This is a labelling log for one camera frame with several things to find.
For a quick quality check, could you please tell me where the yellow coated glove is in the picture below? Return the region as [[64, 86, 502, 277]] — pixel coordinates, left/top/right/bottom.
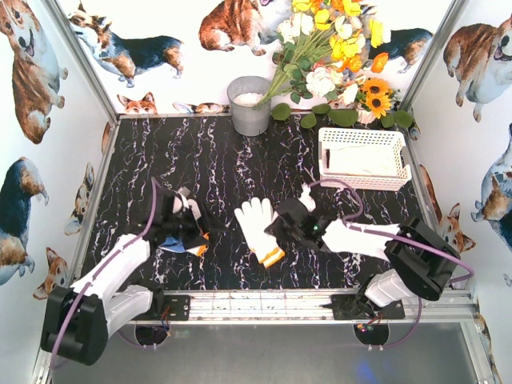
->
[[234, 198, 285, 269]]

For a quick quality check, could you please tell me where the artificial flower bouquet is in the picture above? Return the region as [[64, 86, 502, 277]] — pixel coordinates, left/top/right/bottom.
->
[[256, 1, 428, 128]]

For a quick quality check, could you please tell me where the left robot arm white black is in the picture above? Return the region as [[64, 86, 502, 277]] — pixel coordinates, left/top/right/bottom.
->
[[40, 187, 227, 366]]

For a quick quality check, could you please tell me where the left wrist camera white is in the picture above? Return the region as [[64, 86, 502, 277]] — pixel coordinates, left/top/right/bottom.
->
[[172, 186, 202, 220]]

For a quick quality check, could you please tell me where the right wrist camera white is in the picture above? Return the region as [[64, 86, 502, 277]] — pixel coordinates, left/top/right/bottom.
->
[[299, 184, 316, 213]]

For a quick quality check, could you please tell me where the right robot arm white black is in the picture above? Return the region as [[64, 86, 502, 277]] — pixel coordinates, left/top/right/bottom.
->
[[264, 198, 461, 308]]

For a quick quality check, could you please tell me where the purple cable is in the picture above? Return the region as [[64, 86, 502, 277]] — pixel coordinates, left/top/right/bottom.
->
[[47, 176, 161, 371], [307, 178, 476, 349]]

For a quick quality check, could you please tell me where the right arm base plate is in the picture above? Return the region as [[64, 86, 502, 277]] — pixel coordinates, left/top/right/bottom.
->
[[330, 294, 405, 320]]

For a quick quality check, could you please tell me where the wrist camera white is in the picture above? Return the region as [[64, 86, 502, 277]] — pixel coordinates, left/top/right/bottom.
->
[[299, 184, 316, 213], [172, 186, 202, 220]]

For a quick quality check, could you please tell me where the blue dotted glove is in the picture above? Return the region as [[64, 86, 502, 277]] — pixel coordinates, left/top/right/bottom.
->
[[158, 237, 186, 254]]

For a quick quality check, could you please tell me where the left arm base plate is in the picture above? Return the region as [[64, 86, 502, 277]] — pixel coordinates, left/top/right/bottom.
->
[[134, 294, 191, 322]]

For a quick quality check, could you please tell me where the white glove orange cuff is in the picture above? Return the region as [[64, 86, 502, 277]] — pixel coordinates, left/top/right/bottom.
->
[[186, 233, 210, 258]]

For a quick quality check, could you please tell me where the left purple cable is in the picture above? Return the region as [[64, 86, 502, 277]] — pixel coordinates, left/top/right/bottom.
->
[[47, 176, 161, 371]]

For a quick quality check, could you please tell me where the white perforated storage basket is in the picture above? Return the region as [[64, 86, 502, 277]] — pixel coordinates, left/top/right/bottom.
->
[[318, 127, 412, 192]]

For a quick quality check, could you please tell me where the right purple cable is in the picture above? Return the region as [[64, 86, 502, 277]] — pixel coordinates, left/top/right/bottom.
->
[[307, 178, 476, 349]]

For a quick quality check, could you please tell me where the grey metal bucket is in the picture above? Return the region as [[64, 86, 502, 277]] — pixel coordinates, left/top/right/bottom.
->
[[226, 76, 271, 137]]

